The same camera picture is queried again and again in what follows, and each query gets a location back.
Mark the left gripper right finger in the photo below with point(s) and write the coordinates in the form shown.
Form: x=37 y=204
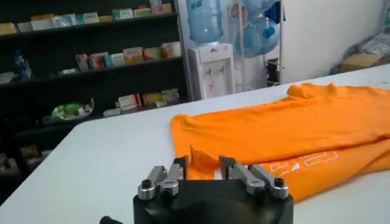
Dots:
x=253 y=179

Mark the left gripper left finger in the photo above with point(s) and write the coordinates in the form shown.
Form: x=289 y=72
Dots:
x=170 y=178

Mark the orange t-shirt white print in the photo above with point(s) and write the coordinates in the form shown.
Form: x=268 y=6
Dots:
x=274 y=128

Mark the grey clothes pile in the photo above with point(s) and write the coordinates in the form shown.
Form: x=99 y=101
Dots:
x=374 y=44

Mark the beige green box stack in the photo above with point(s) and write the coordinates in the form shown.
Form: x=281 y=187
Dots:
x=152 y=99

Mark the white red medicine box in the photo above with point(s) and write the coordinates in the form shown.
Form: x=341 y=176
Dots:
x=129 y=102

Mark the flat white box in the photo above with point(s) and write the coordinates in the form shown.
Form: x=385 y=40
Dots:
x=112 y=112

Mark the black shelf unit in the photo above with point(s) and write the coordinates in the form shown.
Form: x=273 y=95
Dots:
x=137 y=79

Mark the white water dispenser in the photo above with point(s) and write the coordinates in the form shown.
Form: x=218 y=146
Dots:
x=210 y=76

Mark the white metal jug rack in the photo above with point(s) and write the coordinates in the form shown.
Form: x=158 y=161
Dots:
x=241 y=70

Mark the green snack bag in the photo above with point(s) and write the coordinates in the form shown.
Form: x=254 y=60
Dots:
x=68 y=110

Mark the white orange medicine box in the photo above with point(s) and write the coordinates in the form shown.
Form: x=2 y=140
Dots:
x=152 y=53

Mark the yellow orange medicine box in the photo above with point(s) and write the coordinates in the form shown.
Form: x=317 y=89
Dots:
x=133 y=55

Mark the white teal medicine box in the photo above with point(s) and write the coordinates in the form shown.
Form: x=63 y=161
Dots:
x=118 y=59
x=123 y=14

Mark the red blue medicine box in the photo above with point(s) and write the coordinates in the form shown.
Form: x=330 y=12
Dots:
x=98 y=61

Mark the blue water jug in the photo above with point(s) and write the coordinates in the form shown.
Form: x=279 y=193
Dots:
x=259 y=4
x=256 y=38
x=204 y=21

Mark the white blue red box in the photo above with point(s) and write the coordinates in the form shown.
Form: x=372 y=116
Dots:
x=82 y=62

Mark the tall brown cardboard box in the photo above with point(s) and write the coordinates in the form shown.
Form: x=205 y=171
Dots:
x=362 y=62

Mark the pink tall box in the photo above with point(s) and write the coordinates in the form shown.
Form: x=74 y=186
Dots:
x=155 y=7

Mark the blue drink bottle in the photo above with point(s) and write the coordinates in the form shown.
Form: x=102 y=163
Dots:
x=22 y=65

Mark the white blue medicine box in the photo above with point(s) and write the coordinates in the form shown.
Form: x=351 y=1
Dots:
x=64 y=20

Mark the flat yellow box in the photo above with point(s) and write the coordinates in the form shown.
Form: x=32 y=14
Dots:
x=42 y=16

